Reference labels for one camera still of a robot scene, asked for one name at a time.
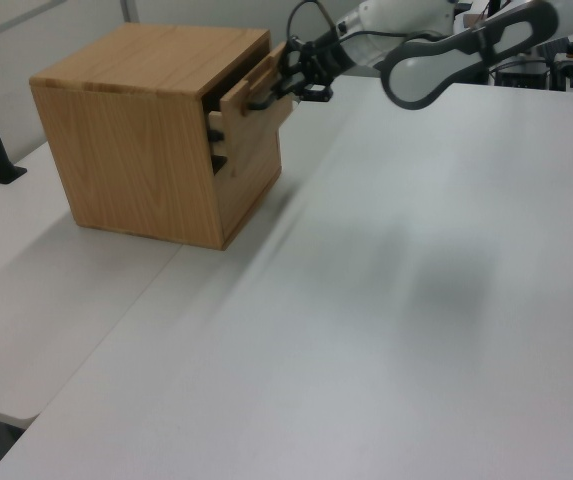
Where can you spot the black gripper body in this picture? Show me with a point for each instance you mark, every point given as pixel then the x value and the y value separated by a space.
pixel 323 57

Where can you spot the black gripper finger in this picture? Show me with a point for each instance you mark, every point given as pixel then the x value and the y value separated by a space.
pixel 291 62
pixel 288 89

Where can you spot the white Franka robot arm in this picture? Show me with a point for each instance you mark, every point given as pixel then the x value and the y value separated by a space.
pixel 446 50

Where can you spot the wooden drawer cabinet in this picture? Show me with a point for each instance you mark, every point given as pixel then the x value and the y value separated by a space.
pixel 131 150

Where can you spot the small black table clamp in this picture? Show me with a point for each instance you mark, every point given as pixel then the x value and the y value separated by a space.
pixel 318 93

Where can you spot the black control box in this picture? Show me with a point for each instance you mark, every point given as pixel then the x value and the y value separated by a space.
pixel 521 72

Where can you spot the emergency stop button box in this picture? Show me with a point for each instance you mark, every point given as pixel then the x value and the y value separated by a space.
pixel 572 57

